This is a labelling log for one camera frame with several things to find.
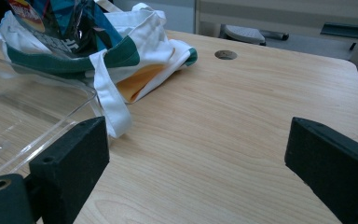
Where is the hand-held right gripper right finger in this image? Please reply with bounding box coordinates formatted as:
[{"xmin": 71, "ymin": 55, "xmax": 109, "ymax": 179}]
[{"xmin": 283, "ymin": 117, "xmax": 358, "ymax": 224}]

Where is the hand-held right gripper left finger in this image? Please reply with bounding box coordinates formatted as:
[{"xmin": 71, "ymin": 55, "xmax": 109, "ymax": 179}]
[{"xmin": 28, "ymin": 116, "xmax": 111, "ymax": 224}]

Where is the clear plastic container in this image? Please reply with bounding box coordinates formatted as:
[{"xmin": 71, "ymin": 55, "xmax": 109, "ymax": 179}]
[{"xmin": 0, "ymin": 53, "xmax": 104, "ymax": 184}]

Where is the blue snack packet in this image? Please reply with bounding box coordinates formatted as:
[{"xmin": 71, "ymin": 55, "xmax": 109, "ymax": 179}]
[{"xmin": 6, "ymin": 0, "xmax": 124, "ymax": 59}]

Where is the white green orange tote bag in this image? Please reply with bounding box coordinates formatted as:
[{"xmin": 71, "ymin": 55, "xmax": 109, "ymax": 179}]
[{"xmin": 0, "ymin": 2, "xmax": 199, "ymax": 139}]

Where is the black bar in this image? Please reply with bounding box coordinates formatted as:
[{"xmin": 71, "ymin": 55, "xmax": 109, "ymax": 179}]
[{"xmin": 259, "ymin": 29, "xmax": 290, "ymax": 42}]

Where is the dark green bracket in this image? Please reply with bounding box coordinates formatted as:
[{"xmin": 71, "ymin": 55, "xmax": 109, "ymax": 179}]
[{"xmin": 319, "ymin": 22, "xmax": 358, "ymax": 40}]

